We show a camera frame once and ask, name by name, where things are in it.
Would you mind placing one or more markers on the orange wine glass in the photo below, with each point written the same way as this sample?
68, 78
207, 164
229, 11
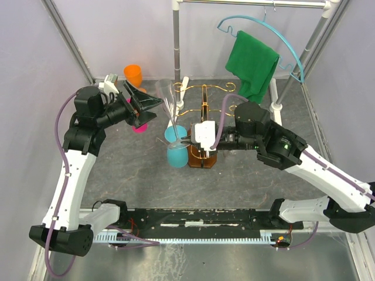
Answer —
133, 75

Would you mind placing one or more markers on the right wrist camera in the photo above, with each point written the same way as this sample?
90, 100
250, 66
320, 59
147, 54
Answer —
204, 134

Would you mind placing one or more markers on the silver clothes rail stand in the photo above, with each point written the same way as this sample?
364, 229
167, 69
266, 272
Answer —
327, 7

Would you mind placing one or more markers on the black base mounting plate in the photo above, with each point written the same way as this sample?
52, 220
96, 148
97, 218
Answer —
153, 223

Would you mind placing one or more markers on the green cloth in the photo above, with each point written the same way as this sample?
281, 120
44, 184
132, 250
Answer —
254, 63

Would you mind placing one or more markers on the light blue cable duct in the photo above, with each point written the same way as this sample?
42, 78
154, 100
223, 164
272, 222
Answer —
115, 237

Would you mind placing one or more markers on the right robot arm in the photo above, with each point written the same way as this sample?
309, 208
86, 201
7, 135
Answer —
347, 204

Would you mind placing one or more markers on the light blue clothes hanger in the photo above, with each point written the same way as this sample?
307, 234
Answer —
296, 70

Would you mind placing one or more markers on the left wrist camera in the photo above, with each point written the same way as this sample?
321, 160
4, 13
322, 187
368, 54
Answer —
109, 85

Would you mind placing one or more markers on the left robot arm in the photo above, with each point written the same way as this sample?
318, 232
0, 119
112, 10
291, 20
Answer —
62, 230

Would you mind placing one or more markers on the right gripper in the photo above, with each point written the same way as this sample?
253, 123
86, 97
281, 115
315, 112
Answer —
189, 137

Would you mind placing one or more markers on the blue wine glass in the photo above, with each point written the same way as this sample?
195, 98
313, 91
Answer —
177, 154

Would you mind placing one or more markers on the gold wire glass rack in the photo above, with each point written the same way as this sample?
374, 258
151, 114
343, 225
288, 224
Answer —
193, 146

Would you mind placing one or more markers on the pink wine glass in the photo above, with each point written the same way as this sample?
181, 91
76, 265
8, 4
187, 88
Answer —
141, 129

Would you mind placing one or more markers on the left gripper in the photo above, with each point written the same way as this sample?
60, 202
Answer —
140, 100

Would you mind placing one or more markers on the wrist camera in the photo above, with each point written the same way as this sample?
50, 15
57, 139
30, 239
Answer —
109, 85
204, 134

